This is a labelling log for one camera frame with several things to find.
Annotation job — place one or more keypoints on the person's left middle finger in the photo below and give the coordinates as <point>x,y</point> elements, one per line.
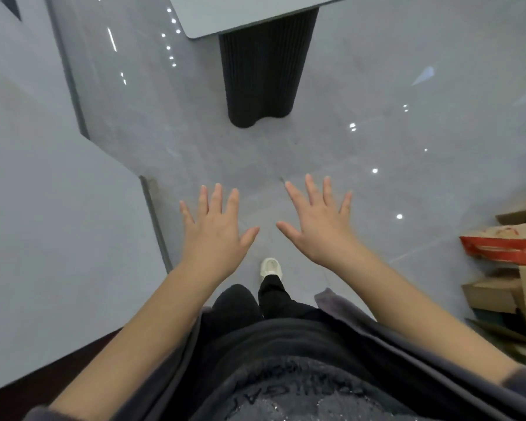
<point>216,199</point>

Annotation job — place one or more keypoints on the person's right hand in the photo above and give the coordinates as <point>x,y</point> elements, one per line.
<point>322,236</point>

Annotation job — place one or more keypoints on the grey open jacket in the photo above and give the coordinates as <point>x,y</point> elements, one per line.
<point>421,381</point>

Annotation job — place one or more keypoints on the person's right little finger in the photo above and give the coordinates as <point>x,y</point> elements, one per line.
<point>346,203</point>

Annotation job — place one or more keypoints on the person's right thumb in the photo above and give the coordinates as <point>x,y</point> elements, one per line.
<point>288,231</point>

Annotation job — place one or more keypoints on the person's right middle finger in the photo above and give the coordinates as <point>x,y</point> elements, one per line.
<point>314,190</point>

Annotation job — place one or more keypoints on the person's left hand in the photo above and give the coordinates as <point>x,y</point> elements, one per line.
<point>212,243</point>

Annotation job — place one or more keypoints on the black ribbed table leg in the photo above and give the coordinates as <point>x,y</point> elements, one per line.
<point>263,65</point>

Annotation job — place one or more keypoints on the black trousers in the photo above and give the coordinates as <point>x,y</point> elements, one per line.
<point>263,302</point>

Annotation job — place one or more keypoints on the person's left thumb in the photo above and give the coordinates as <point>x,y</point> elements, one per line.
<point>248,237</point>

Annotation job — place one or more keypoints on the red printed cardboard box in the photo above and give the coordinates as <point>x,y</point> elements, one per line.
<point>504,243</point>

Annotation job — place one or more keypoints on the white shoe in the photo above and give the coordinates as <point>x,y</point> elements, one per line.
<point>270,268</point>

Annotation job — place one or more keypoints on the person's left little finger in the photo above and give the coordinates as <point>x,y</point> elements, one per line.
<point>186,213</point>

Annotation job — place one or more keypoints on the dark printed shirt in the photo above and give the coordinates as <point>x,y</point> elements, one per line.
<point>289,372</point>

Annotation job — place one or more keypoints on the person's left forearm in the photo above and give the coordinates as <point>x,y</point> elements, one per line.
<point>135,337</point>

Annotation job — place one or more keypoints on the person's right forearm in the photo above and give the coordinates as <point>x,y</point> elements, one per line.
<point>421,315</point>

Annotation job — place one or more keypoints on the brown cardboard box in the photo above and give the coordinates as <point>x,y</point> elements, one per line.
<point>493,293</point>

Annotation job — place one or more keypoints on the grey table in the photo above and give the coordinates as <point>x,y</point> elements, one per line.
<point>241,10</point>

